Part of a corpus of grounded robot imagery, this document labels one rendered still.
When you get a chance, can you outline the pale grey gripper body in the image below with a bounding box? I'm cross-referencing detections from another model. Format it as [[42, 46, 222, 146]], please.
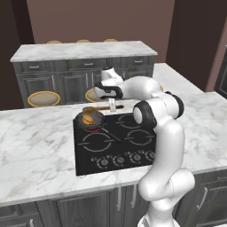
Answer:
[[108, 98, 117, 114]]

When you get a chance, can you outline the wooden spatula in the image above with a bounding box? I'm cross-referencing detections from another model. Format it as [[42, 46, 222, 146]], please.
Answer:
[[82, 105, 124, 114]]

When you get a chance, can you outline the browned chicken piece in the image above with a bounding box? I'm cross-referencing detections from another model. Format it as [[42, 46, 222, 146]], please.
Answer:
[[81, 113, 94, 125]]

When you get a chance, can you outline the black frying pan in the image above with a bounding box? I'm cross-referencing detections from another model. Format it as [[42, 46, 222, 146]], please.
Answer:
[[74, 109, 122, 144]]

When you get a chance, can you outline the black hob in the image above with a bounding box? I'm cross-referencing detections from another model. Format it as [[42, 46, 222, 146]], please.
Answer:
[[72, 111, 158, 177]]

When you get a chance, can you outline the grey island cupboard run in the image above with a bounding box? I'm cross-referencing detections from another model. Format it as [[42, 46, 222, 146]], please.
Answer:
[[10, 40, 159, 108]]

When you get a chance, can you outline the grey hob knob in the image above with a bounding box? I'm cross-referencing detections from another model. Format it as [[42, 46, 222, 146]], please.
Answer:
[[130, 152, 142, 163], [113, 154, 125, 166], [146, 150, 157, 160], [98, 156, 110, 168]]

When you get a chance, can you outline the dark tall cabinet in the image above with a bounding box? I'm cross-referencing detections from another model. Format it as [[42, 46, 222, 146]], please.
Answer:
[[214, 43, 227, 100]]

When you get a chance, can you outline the dark grey drawer front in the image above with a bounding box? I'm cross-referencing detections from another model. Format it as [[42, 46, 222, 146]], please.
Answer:
[[200, 169, 227, 184]]

